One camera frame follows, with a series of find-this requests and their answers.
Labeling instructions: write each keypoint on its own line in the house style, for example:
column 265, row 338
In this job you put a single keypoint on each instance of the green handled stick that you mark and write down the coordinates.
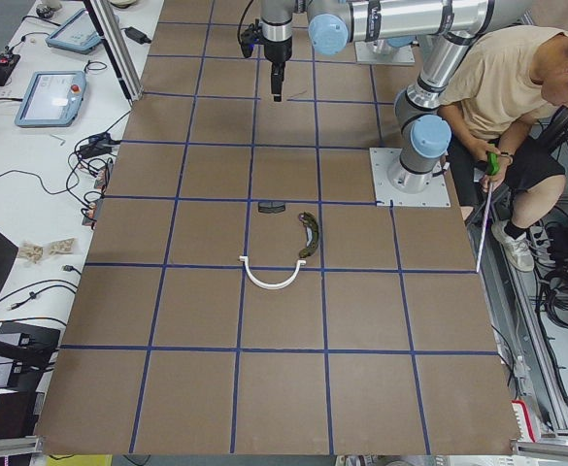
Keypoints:
column 487, row 204

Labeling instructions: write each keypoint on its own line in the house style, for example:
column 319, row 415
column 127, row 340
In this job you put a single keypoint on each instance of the near teach pendant tablet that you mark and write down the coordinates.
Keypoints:
column 52, row 99

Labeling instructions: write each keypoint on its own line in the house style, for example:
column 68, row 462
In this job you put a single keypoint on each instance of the seated person beige shirt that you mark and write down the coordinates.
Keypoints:
column 509, row 80

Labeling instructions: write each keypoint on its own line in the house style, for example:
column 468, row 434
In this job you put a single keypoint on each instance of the aluminium frame post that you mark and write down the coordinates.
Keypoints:
column 105, row 23

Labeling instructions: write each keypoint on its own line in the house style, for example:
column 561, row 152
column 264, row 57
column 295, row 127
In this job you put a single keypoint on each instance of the teach pendant tablet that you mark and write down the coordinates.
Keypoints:
column 52, row 99
column 76, row 34

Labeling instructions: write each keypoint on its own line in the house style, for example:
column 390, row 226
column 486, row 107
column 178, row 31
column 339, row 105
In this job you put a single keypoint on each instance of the black power adapter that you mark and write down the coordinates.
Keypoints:
column 137, row 35

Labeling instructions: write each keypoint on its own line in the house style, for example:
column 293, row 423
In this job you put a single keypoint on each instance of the black brake pad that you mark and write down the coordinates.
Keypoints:
column 271, row 207

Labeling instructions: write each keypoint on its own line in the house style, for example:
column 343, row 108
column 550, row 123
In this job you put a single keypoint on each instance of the olive brake shoe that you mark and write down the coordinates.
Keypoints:
column 311, row 226

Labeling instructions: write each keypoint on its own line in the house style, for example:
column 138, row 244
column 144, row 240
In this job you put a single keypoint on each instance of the far teach pendant tablet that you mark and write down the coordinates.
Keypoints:
column 76, row 34

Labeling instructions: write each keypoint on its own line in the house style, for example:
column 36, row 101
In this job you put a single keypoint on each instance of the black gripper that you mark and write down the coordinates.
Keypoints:
column 277, row 51

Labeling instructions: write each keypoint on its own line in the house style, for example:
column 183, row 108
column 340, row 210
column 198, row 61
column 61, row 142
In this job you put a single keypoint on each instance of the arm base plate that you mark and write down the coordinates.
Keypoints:
column 394, row 186

